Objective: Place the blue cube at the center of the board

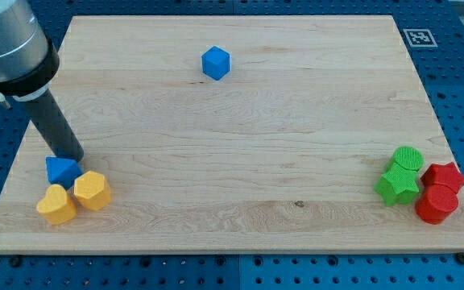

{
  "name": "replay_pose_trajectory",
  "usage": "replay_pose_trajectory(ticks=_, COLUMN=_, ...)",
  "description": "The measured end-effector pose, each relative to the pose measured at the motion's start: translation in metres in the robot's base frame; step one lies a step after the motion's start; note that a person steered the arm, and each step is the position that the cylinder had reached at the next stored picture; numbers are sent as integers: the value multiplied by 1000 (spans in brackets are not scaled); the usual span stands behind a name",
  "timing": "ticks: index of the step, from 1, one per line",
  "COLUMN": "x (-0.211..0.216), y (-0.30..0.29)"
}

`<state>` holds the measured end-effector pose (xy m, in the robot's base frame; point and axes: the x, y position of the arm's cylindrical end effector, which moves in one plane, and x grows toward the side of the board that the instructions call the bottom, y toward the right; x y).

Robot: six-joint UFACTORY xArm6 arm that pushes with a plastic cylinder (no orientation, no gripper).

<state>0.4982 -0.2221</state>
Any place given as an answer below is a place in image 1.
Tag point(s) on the green star block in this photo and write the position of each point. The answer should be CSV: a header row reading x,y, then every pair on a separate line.
x,y
397,185

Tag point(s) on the white fiducial marker tag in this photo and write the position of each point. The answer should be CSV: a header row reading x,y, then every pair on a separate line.
x,y
420,38

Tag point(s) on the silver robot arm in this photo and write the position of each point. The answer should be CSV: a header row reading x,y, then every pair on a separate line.
x,y
28,58

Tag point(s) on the green cylinder block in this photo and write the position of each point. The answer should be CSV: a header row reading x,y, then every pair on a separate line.
x,y
407,157

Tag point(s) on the blue cube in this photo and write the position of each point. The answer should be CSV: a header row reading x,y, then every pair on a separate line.
x,y
215,63

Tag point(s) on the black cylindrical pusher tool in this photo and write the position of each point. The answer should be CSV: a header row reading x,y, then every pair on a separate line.
x,y
52,125

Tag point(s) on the red star block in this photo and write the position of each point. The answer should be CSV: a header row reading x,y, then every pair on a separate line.
x,y
446,175

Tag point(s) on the blue triangular block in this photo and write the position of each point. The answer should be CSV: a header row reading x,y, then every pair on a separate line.
x,y
62,171

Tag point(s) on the yellow hexagon block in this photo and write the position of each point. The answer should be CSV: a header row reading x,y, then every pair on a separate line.
x,y
92,190

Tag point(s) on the yellow heart block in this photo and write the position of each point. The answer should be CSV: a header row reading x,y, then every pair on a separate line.
x,y
57,206

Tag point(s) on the red cylinder block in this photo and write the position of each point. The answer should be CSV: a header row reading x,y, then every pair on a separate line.
x,y
436,204

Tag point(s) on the wooden board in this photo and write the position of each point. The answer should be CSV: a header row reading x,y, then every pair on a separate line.
x,y
280,156

